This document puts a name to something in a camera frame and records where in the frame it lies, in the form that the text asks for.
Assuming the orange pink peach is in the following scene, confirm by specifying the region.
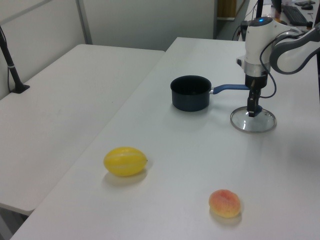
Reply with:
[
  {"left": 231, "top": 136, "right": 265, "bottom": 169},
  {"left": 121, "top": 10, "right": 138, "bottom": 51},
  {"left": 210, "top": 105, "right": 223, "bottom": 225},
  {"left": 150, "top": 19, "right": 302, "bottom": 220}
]
[{"left": 208, "top": 189, "right": 242, "bottom": 219}]

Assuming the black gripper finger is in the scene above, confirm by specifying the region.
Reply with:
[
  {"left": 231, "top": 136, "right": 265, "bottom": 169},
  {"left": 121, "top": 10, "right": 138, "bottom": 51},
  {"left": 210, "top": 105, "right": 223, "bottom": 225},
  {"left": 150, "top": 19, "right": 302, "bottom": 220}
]
[
  {"left": 247, "top": 86, "right": 258, "bottom": 118},
  {"left": 254, "top": 87, "right": 262, "bottom": 114}
]

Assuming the glass lid with blue knob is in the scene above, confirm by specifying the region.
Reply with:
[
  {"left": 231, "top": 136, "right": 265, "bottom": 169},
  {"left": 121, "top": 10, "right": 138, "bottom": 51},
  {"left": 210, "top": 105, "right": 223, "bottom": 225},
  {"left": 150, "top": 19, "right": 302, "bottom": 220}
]
[{"left": 229, "top": 104, "right": 278, "bottom": 134}]

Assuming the brown wooden cabinet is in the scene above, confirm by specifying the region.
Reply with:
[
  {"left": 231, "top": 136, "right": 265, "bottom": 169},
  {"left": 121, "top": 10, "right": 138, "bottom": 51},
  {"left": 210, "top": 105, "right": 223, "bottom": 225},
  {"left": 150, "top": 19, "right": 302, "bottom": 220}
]
[{"left": 216, "top": 0, "right": 237, "bottom": 20}]

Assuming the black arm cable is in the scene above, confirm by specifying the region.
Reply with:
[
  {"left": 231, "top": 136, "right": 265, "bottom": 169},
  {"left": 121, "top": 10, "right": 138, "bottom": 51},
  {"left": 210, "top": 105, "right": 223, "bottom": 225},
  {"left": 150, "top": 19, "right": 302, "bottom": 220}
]
[{"left": 259, "top": 32, "right": 278, "bottom": 99}]

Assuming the grey partition frame post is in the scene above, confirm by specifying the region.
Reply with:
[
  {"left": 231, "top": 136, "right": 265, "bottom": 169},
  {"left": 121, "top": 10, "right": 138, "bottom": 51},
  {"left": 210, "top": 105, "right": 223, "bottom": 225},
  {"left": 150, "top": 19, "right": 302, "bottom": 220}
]
[{"left": 75, "top": 0, "right": 94, "bottom": 46}]

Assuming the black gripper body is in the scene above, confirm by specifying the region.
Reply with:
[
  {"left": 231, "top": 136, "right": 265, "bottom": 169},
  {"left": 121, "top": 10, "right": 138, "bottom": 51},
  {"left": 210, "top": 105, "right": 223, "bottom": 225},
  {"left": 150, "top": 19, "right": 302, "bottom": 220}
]
[{"left": 244, "top": 73, "right": 269, "bottom": 89}]

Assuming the black camera stand pole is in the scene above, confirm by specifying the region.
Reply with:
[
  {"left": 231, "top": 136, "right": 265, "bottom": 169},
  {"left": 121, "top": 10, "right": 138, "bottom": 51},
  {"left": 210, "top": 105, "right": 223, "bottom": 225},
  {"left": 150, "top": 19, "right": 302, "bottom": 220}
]
[{"left": 0, "top": 24, "right": 31, "bottom": 94}]

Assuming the yellow striped melon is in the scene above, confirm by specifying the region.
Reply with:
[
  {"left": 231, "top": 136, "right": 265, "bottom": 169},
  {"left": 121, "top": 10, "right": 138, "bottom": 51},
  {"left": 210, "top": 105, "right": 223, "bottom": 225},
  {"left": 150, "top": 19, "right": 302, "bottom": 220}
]
[{"left": 103, "top": 146, "right": 148, "bottom": 178}]

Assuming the dark saucepan with blue handle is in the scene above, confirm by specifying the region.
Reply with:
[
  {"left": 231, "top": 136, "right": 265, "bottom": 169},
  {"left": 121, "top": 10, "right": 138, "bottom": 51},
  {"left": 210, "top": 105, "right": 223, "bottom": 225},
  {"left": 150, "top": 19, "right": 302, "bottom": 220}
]
[{"left": 170, "top": 75, "right": 251, "bottom": 113}]

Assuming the black computer keyboard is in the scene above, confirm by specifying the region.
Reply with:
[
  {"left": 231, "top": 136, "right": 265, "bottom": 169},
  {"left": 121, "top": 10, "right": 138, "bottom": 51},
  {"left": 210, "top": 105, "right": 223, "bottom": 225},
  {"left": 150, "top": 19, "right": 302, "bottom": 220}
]
[{"left": 283, "top": 5, "right": 307, "bottom": 26}]

